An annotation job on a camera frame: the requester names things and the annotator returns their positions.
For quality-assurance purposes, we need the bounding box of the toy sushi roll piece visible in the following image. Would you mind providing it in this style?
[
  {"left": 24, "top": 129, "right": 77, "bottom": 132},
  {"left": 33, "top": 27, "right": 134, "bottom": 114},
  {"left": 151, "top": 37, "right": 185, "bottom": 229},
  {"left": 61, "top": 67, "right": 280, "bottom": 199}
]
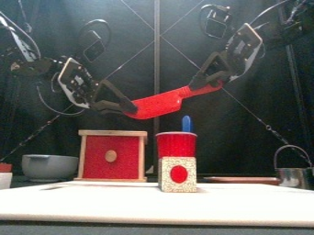
[{"left": 156, "top": 156, "right": 199, "bottom": 194}]

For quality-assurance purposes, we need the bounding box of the blue toy stick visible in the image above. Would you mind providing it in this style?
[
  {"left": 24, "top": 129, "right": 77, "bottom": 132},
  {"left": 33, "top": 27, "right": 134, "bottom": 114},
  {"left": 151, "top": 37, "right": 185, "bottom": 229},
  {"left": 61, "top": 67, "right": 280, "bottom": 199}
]
[{"left": 181, "top": 115, "right": 193, "bottom": 133}]

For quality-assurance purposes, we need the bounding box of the red plastic cup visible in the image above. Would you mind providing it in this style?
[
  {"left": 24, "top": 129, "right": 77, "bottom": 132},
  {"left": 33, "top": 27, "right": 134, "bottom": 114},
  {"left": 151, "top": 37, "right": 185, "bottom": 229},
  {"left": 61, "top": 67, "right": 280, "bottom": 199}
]
[{"left": 155, "top": 131, "right": 199, "bottom": 161}]

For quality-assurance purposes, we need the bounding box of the wooden box with red panel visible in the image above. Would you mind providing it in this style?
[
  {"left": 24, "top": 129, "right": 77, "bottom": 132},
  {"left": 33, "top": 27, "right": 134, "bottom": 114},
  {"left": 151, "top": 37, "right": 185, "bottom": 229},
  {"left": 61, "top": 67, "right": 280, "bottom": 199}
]
[{"left": 73, "top": 129, "right": 148, "bottom": 184}]

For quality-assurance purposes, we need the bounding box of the grey bowl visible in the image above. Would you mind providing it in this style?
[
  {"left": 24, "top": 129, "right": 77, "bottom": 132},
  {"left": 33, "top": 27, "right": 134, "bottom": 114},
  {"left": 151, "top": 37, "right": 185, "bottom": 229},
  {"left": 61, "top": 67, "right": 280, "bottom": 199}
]
[{"left": 21, "top": 153, "right": 80, "bottom": 184}]

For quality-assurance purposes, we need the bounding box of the white cutting board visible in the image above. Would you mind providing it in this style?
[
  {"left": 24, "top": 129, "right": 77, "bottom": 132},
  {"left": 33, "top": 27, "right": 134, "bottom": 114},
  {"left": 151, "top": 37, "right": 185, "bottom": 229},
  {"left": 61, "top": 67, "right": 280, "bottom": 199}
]
[{"left": 0, "top": 180, "right": 314, "bottom": 229}]

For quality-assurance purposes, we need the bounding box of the brown flat tray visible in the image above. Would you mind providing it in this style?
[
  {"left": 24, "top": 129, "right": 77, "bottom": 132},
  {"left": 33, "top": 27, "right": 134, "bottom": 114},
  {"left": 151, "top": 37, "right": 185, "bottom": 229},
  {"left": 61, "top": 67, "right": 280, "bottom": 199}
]
[{"left": 201, "top": 175, "right": 281, "bottom": 186}]

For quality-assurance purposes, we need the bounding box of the white cup with red top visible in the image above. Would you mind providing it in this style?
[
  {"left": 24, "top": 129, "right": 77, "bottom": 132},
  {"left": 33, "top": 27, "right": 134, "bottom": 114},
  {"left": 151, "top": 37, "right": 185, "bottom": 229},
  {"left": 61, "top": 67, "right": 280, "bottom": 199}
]
[{"left": 0, "top": 162, "right": 13, "bottom": 190}]

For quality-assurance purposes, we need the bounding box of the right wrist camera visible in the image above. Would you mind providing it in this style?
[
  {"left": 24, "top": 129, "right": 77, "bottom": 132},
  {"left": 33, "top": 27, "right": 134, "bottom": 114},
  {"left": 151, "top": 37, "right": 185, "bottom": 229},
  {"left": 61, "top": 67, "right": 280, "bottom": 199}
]
[{"left": 199, "top": 4, "right": 233, "bottom": 39}]

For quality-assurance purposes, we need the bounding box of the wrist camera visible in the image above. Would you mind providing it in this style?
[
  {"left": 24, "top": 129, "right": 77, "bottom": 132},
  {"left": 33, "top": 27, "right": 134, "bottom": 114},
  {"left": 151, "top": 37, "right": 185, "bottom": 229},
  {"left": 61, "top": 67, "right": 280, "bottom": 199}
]
[
  {"left": 77, "top": 19, "right": 112, "bottom": 64},
  {"left": 199, "top": 4, "right": 233, "bottom": 39}
]

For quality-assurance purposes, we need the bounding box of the grey frame post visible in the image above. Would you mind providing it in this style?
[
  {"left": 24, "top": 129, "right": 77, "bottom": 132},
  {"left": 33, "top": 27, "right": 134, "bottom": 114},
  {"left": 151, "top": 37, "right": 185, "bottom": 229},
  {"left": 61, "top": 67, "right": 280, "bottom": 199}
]
[{"left": 152, "top": 0, "right": 161, "bottom": 175}]

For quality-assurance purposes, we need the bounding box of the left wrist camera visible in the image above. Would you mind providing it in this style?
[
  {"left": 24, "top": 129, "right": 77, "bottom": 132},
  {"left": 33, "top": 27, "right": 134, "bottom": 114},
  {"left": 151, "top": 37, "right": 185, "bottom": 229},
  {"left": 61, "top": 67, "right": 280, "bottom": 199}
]
[{"left": 77, "top": 19, "right": 112, "bottom": 64}]

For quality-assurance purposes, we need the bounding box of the thin steel brace wire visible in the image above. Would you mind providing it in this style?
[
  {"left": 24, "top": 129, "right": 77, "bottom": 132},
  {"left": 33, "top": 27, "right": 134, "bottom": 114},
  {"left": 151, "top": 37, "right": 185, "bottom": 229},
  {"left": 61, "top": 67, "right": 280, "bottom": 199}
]
[
  {"left": 0, "top": 0, "right": 207, "bottom": 162},
  {"left": 118, "top": 0, "right": 314, "bottom": 164}
]

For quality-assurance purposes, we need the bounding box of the metal pot with handle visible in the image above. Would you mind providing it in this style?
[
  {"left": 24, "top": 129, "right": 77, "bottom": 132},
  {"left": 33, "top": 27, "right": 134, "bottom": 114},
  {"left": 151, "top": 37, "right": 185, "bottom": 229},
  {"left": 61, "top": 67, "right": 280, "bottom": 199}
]
[{"left": 272, "top": 144, "right": 314, "bottom": 191}]

